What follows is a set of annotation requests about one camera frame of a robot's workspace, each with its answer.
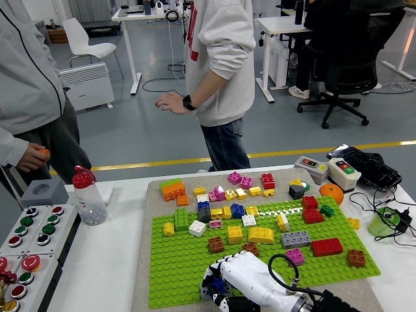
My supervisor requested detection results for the tall lime green brick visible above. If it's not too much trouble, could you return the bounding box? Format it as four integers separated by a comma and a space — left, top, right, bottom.
174, 207, 190, 232

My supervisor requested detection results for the brass valve with red handle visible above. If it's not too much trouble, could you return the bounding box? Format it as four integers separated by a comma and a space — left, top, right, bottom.
0, 270, 18, 309

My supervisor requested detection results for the person's right hand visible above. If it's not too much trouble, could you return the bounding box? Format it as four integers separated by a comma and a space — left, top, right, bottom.
15, 142, 50, 173

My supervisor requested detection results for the black bottle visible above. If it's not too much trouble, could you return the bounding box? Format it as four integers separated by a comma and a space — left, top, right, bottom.
294, 0, 306, 25

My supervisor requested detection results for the black cube brick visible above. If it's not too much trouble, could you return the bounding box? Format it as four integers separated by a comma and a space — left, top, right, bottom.
288, 184, 306, 200

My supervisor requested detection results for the grey four-button control box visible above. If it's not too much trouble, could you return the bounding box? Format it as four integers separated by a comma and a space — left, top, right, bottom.
25, 203, 80, 266
0, 205, 51, 257

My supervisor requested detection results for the clear bottle with red cap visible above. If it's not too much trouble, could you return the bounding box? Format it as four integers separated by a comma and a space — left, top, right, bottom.
71, 165, 109, 226

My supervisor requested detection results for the white panel heater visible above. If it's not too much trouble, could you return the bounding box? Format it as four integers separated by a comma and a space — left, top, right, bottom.
60, 62, 115, 112

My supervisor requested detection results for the grey switch box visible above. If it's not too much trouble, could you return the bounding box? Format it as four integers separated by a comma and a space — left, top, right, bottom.
294, 155, 331, 185

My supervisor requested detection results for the grey two-by-four brick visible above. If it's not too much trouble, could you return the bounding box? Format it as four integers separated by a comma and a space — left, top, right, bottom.
200, 281, 215, 302
281, 231, 312, 250

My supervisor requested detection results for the black electronic device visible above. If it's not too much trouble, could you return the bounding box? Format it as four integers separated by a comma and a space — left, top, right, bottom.
326, 144, 403, 192

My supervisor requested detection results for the green translucent cup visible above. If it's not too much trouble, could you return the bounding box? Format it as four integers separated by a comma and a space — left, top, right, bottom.
367, 207, 404, 237

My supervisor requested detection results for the black office chair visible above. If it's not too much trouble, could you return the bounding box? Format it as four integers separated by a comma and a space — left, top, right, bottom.
296, 6, 406, 130

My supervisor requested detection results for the person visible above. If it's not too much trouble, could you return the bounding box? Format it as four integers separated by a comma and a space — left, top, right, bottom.
0, 0, 92, 202
288, 0, 373, 100
183, 0, 256, 173

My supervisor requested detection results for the green studded baseplate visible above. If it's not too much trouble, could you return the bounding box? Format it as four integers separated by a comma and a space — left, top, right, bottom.
147, 195, 382, 309

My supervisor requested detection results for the beige switch box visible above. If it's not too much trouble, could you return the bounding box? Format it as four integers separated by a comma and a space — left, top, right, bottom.
327, 157, 362, 193

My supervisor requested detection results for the white cabinet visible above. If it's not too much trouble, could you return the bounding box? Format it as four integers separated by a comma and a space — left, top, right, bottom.
268, 35, 291, 89

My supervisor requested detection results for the black platform trolley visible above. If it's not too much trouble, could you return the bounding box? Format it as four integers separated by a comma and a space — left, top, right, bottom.
81, 19, 122, 36

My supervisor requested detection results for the yellow curved brick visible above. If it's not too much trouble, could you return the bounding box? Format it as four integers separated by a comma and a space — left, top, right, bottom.
247, 227, 276, 244

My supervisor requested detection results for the orange brick with lime top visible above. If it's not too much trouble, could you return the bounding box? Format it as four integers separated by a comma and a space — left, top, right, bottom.
159, 178, 187, 203

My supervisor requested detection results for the brown wooden box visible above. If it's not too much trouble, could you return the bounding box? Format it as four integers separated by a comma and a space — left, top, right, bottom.
47, 27, 69, 44

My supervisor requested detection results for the person's left hand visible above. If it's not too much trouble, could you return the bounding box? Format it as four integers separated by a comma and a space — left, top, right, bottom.
155, 92, 188, 115

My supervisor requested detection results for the red two-by-four brick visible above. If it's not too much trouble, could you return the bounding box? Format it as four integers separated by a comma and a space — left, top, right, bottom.
310, 237, 344, 257

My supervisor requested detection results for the black wristwatch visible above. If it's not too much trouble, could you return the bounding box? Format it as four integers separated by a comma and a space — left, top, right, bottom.
181, 94, 198, 112

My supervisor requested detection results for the yellow square brick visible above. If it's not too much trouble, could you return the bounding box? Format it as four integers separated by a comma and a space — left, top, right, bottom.
227, 226, 244, 245

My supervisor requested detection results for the wide red brick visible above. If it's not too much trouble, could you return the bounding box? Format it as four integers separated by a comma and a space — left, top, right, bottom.
302, 207, 325, 224

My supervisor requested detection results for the orange fruit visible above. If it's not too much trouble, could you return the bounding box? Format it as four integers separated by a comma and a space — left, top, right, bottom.
318, 183, 345, 206

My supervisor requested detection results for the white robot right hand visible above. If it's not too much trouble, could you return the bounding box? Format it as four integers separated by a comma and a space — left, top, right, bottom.
200, 252, 306, 312

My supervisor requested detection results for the clear storage box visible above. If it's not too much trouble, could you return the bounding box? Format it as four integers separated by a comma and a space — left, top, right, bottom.
34, 19, 53, 46

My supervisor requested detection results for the white plastic chair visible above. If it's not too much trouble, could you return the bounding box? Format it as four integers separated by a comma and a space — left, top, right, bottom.
61, 18, 125, 79

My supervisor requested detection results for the white desk with devices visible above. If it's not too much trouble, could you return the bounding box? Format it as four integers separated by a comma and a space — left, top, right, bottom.
111, 5, 192, 96

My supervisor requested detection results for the yellow and white brick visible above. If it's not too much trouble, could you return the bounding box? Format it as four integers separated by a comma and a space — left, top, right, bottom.
276, 213, 291, 233

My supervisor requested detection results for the white wall switch plate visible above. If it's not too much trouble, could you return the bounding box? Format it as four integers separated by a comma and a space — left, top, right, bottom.
94, 183, 115, 205

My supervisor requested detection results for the grey emergency-stop control box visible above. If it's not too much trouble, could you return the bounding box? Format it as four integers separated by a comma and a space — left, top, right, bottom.
3, 253, 64, 312
0, 255, 24, 312

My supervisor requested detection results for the tangle of cables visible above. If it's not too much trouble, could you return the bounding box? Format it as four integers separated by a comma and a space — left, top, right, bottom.
142, 19, 196, 94

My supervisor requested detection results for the grey block with round hole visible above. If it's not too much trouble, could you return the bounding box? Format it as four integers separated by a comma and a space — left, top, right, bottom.
19, 178, 70, 207

